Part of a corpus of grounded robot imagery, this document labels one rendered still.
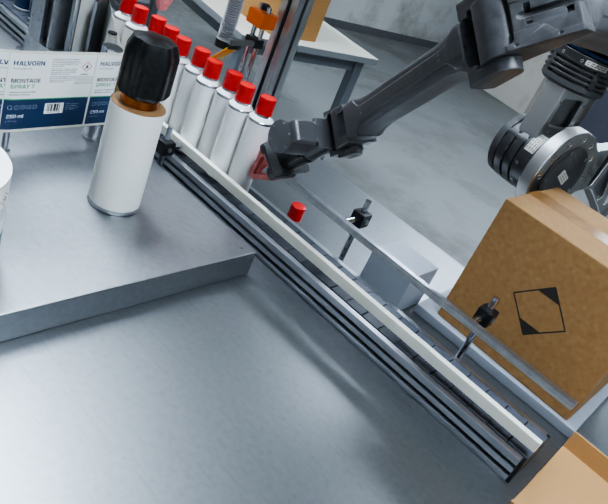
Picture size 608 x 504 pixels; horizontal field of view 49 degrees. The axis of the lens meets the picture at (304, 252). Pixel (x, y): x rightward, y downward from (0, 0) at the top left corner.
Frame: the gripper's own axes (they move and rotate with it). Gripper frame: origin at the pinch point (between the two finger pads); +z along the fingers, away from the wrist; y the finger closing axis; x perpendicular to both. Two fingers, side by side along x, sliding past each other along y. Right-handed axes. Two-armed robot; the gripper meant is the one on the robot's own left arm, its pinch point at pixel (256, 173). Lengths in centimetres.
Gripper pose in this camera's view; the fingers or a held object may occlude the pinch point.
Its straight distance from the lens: 133.0
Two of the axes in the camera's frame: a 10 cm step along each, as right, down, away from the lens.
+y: -6.5, 1.7, -7.4
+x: 3.1, 9.5, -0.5
